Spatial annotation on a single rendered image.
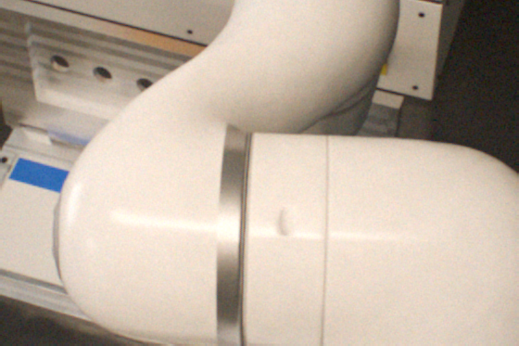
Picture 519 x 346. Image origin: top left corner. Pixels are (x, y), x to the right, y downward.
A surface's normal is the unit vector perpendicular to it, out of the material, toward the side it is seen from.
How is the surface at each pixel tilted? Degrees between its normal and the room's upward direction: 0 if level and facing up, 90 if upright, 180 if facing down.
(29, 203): 0
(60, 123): 74
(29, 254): 0
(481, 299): 39
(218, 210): 11
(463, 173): 22
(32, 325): 0
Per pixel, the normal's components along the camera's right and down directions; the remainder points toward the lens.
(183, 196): -0.02, -0.44
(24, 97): -0.33, 0.67
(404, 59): -0.33, 0.84
